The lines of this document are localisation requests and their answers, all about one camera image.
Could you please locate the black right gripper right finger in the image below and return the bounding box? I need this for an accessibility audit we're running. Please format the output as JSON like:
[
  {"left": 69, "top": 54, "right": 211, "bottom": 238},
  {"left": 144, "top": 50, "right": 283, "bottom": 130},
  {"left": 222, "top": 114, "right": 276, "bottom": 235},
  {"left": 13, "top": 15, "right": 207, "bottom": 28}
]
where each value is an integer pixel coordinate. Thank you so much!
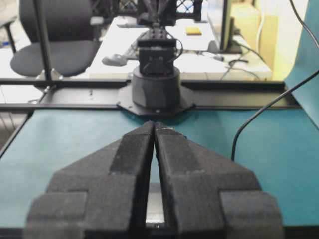
[{"left": 155, "top": 122, "right": 285, "bottom": 239}]

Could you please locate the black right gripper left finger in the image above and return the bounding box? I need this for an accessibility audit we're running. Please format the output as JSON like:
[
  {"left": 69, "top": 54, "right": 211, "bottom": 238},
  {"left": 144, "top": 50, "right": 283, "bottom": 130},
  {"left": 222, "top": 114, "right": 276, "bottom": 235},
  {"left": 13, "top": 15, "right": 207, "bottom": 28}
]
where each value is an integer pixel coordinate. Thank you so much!
[{"left": 23, "top": 121, "right": 153, "bottom": 239}]

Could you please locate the black USB cable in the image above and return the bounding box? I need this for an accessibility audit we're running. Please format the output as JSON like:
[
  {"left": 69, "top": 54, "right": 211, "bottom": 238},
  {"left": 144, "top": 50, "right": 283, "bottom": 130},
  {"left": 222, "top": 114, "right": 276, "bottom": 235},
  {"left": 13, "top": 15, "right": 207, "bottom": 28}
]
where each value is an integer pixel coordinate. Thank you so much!
[{"left": 231, "top": 0, "right": 319, "bottom": 161}]

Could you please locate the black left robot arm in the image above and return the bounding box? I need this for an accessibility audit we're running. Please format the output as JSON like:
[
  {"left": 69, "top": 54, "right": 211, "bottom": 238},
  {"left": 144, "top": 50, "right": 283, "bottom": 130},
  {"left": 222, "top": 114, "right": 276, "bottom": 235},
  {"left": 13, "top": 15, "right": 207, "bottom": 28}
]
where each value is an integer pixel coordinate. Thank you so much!
[{"left": 23, "top": 0, "right": 189, "bottom": 239}]

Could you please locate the white desk with clutter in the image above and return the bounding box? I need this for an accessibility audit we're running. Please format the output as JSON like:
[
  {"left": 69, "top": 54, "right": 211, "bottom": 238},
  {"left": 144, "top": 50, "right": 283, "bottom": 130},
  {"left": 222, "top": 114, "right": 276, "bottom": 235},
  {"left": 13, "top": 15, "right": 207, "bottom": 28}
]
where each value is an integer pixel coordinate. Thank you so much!
[{"left": 87, "top": 17, "right": 272, "bottom": 81}]

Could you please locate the black office chair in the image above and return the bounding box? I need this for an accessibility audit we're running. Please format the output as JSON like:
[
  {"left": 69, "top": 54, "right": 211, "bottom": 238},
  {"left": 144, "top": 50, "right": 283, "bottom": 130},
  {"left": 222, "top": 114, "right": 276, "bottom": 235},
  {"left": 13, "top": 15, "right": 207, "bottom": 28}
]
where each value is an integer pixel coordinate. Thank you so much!
[{"left": 10, "top": 0, "right": 100, "bottom": 77}]

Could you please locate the black aluminium frame rail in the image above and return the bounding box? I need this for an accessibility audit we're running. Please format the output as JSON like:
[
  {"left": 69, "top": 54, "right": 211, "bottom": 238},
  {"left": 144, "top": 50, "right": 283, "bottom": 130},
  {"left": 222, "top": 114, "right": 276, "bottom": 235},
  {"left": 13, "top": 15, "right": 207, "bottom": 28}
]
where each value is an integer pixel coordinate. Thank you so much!
[{"left": 0, "top": 81, "right": 286, "bottom": 117}]

